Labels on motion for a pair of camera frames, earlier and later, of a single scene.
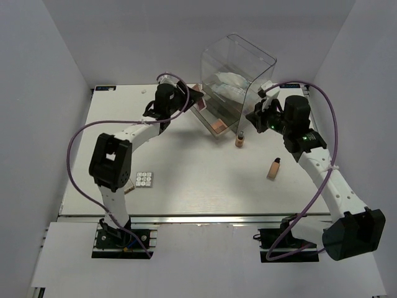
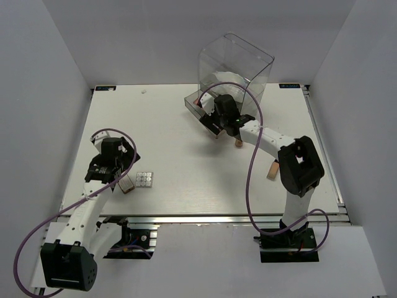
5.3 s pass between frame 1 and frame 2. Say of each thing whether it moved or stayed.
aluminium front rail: stayed
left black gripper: moved
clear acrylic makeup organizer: stayed
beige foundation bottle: stayed
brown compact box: stayed
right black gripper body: moved
